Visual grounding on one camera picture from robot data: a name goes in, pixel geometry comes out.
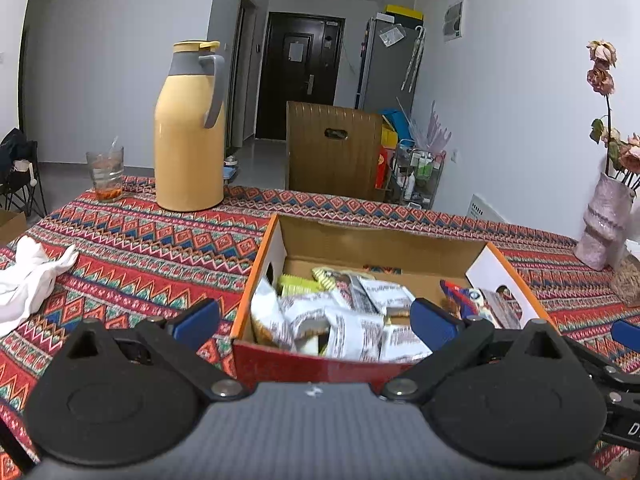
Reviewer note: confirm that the blue tray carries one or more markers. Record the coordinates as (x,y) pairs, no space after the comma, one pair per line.
(231,170)

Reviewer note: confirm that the wall electrical panel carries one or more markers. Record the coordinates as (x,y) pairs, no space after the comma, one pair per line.
(454,20)

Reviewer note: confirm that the grey refrigerator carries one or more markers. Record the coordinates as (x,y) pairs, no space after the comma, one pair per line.
(385,75)

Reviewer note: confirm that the woven basket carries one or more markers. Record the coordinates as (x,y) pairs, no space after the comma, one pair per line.
(627,282)

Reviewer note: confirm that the pile of mixed snacks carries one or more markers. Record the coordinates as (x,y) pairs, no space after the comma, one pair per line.
(350,330)

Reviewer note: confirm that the blue bag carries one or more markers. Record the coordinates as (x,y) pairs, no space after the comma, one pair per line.
(397,122)

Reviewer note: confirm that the yellow thermos jug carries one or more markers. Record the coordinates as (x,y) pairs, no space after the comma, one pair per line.
(187,150)

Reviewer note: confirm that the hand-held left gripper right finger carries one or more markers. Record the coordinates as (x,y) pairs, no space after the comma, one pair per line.
(435,322)

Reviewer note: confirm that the pale purple decoration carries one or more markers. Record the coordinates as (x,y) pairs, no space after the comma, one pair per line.
(435,132)

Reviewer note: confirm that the pink textured vase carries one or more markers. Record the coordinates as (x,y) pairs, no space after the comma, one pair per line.
(602,225)

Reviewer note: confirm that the wooden chair back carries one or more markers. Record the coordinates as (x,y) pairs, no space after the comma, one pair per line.
(320,165)

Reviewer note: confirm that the brown carton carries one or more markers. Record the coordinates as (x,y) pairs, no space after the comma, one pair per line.
(11,227)

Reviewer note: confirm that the dried pink flowers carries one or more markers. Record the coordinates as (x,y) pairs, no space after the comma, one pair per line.
(601,80)

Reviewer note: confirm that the green white snack bar packet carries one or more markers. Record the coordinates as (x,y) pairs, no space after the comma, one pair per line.
(300,286)

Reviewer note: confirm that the yellow box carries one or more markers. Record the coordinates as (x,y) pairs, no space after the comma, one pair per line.
(404,12)

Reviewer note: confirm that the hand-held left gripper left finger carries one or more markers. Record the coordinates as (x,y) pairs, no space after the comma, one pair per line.
(197,317)

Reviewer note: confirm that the white folded umbrella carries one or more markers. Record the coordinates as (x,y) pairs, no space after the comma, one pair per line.
(414,60)

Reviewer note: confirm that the glass cup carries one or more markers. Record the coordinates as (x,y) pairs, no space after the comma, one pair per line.
(106,175)

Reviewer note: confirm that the cardboard box with orange rim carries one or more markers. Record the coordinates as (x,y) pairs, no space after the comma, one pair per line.
(375,245)

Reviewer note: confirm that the red gift box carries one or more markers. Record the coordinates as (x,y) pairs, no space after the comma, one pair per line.
(384,167)

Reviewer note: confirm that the black folding chair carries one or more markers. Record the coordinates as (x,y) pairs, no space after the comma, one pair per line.
(17,160)

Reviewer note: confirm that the white paper notice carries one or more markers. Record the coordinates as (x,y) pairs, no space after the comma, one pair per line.
(296,52)

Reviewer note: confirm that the dark entrance door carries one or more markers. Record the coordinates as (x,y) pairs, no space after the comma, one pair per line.
(277,95)

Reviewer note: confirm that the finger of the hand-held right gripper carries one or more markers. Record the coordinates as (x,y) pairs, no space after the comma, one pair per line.
(627,332)
(605,367)

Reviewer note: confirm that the white cloth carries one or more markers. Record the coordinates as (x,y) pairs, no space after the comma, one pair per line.
(27,280)

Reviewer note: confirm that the patterned red tablecloth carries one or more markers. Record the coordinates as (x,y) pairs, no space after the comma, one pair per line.
(140,240)

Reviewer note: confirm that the clear plastic bag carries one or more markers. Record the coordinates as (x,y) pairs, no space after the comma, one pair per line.
(391,35)

